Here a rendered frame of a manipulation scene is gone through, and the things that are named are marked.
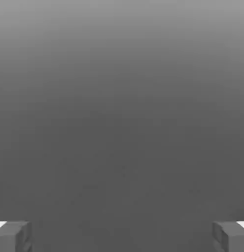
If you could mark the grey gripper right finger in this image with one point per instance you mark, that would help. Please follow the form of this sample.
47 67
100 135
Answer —
233 237

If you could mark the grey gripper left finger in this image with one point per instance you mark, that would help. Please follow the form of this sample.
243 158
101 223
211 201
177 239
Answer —
9 237

